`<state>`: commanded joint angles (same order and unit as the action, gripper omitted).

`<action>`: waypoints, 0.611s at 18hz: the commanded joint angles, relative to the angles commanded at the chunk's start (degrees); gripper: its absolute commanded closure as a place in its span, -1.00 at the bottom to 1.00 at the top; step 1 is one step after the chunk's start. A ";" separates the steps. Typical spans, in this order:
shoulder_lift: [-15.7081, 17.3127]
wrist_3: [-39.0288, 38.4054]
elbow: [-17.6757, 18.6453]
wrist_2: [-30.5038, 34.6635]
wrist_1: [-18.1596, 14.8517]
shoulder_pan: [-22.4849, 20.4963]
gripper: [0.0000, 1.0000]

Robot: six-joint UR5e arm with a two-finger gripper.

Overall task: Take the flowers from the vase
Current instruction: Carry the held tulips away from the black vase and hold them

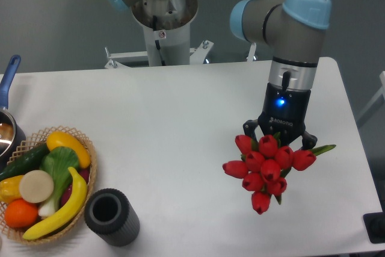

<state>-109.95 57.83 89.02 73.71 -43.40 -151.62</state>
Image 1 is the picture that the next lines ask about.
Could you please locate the yellow banana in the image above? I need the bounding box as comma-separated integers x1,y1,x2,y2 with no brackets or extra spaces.
22,167,87,241

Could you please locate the yellow bell pepper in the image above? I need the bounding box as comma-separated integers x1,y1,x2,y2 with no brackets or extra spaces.
0,175,23,203

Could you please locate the dark grey ribbed vase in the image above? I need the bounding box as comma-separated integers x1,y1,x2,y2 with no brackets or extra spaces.
84,188,140,247

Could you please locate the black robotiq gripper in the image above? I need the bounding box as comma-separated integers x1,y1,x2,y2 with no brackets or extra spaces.
242,83,318,150

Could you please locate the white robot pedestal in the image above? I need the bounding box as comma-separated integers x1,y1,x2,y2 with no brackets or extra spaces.
109,0,214,67

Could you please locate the green bok choy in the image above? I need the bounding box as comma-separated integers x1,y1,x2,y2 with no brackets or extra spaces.
38,146,79,218

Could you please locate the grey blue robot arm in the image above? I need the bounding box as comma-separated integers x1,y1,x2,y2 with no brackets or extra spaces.
108,0,331,150

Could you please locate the yellow squash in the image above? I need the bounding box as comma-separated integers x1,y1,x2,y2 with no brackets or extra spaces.
46,131,91,169

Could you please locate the orange fruit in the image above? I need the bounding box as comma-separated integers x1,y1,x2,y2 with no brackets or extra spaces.
4,199,38,228

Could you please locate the purple red vegetable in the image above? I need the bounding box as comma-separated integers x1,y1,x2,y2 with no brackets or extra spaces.
60,169,90,207

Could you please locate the beige round disc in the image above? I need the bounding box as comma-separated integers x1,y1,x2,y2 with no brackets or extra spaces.
19,170,54,203

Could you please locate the red tulip bouquet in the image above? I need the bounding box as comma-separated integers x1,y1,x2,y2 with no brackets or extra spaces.
222,133,336,215

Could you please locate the blue handled saucepan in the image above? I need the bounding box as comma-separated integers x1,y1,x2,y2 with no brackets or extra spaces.
1,55,26,171

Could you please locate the black device at table edge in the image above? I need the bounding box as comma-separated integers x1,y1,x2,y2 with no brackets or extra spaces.
363,212,384,244

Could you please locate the white furniture frame right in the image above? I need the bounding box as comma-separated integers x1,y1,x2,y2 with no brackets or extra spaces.
356,71,384,128

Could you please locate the woven wicker basket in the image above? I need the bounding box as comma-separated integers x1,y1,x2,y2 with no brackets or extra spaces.
1,126,97,246

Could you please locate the green cucumber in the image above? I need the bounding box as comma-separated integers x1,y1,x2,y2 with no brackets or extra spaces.
1,143,49,181

